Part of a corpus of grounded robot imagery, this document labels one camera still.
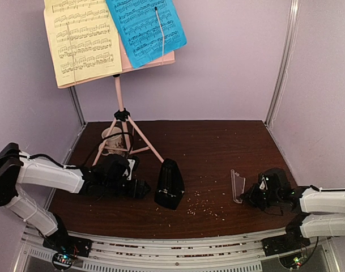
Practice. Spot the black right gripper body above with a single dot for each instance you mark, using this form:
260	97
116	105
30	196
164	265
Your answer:
251	197

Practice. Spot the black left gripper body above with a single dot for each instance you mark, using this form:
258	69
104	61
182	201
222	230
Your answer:
130	191

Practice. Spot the clear metronome cover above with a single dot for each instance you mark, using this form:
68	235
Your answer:
238	186

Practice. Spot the black metronome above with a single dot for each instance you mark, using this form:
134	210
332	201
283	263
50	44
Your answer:
170	185

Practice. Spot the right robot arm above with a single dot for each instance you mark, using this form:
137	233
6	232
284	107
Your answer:
319	212

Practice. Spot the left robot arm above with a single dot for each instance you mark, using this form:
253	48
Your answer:
112	177

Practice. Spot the white ceramic mug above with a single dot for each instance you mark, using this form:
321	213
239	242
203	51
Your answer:
113	144

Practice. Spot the pink music stand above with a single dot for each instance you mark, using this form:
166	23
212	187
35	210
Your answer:
134	139

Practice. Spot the yellow sheet music page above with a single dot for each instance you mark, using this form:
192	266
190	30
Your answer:
83	40

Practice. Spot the blue sheet music page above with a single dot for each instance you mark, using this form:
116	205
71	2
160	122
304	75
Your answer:
148	29

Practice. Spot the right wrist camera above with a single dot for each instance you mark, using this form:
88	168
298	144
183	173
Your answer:
264	183

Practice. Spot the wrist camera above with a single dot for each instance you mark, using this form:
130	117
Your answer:
133	164
264	183

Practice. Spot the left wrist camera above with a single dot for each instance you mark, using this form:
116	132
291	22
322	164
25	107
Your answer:
133	164

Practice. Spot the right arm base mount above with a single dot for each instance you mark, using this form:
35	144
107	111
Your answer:
283	244

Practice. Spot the aluminium front rail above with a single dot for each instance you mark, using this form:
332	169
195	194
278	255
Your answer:
225	253

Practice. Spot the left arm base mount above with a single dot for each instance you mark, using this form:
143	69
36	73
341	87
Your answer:
62	242

